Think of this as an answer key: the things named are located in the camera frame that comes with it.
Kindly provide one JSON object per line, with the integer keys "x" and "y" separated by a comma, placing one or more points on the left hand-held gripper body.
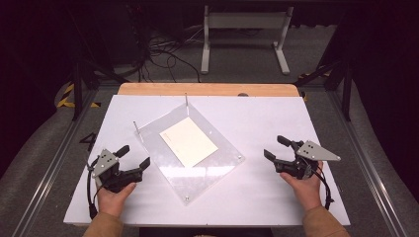
{"x": 110, "y": 174}

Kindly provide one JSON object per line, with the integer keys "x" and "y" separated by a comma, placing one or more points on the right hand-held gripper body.
{"x": 298, "y": 166}

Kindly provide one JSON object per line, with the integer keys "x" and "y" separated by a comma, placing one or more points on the person's left hand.
{"x": 113, "y": 199}

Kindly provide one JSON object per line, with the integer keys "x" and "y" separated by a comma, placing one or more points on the person's right hand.
{"x": 306, "y": 191}

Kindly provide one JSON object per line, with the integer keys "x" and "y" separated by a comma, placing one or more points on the white board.
{"x": 263, "y": 125}

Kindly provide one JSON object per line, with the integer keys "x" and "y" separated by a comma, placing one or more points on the thin metal rod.
{"x": 136, "y": 126}
{"x": 186, "y": 100}

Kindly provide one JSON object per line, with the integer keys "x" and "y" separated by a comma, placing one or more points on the cream paper sheet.
{"x": 188, "y": 141}

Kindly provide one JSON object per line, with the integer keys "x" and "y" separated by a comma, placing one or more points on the clear acrylic plate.
{"x": 194, "y": 179}

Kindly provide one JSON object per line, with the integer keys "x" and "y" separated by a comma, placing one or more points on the yellow black floor tape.
{"x": 308, "y": 75}
{"x": 67, "y": 94}

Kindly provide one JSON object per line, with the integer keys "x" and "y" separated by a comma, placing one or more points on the black metal stand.
{"x": 77, "y": 92}
{"x": 346, "y": 95}

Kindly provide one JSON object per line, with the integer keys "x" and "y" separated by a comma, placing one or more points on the wooden table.
{"x": 197, "y": 89}

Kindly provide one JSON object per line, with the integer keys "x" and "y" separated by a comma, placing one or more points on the person's dark lap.
{"x": 204, "y": 232}

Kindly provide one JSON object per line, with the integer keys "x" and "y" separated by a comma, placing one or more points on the white metal stand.
{"x": 247, "y": 20}

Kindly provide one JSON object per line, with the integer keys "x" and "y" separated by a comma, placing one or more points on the aluminium floor rail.
{"x": 52, "y": 168}
{"x": 365, "y": 168}

